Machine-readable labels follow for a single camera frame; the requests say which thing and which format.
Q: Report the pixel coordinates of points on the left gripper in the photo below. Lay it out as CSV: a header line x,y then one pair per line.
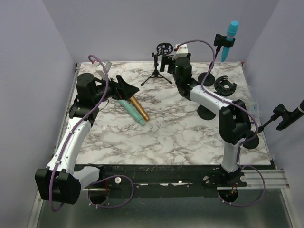
x,y
121,90

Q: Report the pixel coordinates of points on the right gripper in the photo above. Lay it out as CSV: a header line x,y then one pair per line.
x,y
165,59

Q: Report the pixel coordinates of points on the mint green microphone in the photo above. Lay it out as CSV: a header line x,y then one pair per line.
x,y
125,104

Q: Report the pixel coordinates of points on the black tripod mic stand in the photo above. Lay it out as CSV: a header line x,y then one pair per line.
x,y
161,49

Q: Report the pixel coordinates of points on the gold microphone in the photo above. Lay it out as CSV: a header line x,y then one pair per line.
x,y
139,108

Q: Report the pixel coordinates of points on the black round-base shock-mount stand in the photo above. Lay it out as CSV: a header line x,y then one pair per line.
x,y
223,88

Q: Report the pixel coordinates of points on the blue microphone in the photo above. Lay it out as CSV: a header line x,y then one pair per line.
x,y
231,32

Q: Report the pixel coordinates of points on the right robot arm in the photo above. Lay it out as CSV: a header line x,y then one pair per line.
x,y
233,119

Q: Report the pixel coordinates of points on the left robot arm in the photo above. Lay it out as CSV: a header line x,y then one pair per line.
x,y
59,182

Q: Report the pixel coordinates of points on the black microphone on right stand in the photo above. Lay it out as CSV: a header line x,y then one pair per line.
x,y
295,115

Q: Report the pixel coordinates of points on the clear plastic screw box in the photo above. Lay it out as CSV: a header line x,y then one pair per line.
x,y
253,105

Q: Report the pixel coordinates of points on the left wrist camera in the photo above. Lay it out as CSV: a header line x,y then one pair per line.
x,y
99,69

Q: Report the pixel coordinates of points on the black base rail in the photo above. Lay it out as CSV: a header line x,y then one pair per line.
x,y
163,181

